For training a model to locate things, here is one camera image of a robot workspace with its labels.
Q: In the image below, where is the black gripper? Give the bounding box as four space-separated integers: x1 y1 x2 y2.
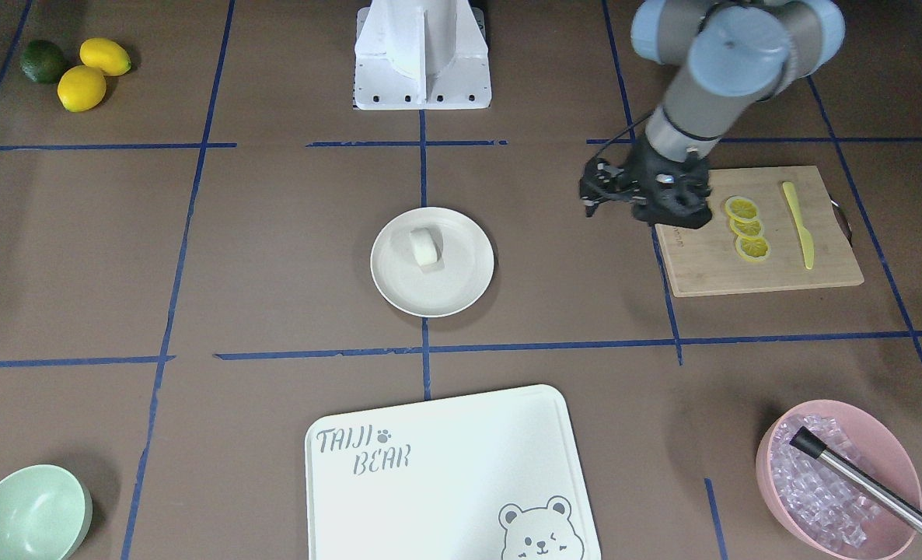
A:
630 138 713 229

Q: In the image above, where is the white steamed bun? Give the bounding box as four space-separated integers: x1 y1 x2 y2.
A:
409 227 440 268

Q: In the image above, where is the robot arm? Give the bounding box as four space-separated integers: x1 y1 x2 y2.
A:
626 1 847 228

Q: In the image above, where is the green avocado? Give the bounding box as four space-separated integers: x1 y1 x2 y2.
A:
19 40 68 84

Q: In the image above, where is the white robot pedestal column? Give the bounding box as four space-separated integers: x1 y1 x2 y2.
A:
352 1 492 110

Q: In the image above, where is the green bowl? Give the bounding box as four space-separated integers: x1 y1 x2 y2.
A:
0 464 93 559

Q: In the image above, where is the wooden cutting board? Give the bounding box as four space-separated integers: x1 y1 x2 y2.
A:
655 166 864 297

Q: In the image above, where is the yellow plastic knife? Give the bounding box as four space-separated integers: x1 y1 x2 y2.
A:
781 181 815 271

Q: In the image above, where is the cream bear tray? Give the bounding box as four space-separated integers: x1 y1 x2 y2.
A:
305 385 601 559

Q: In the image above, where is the lemon slice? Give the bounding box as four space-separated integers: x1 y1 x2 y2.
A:
728 219 763 239
734 236 771 262
724 196 760 223

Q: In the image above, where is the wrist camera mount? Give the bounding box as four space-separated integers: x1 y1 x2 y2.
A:
578 156 640 219

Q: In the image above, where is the cream plate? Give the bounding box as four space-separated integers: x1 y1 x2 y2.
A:
369 207 496 318

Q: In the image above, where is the yellow lemon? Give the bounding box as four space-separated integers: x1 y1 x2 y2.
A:
79 37 133 77
57 66 108 113

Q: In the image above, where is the lemon slice near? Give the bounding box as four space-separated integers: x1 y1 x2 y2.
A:
734 236 771 262

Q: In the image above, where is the lemon slice far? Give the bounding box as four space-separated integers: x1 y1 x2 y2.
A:
724 196 760 223

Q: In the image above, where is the lemon slice middle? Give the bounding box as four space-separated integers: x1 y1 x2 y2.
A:
728 219 763 239

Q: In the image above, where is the pink bowl with ice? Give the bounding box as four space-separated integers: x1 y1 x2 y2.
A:
756 400 922 559

